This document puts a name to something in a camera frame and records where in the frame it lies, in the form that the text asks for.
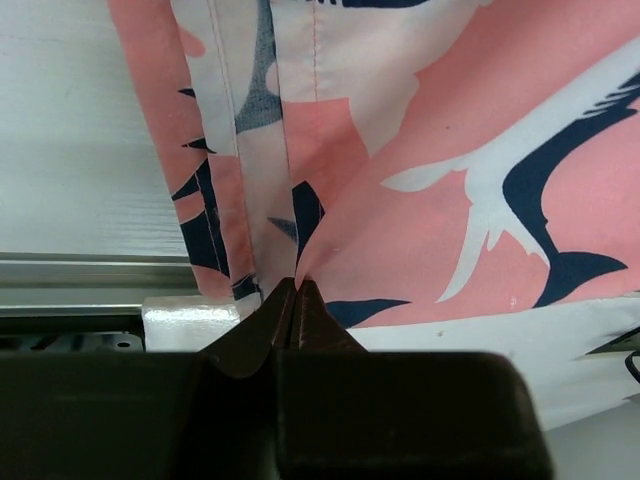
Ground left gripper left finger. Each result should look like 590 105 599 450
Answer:
1 278 296 479

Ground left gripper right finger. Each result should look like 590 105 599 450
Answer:
274 280 553 479

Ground pink shark print shorts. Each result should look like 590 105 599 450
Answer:
109 1 639 429

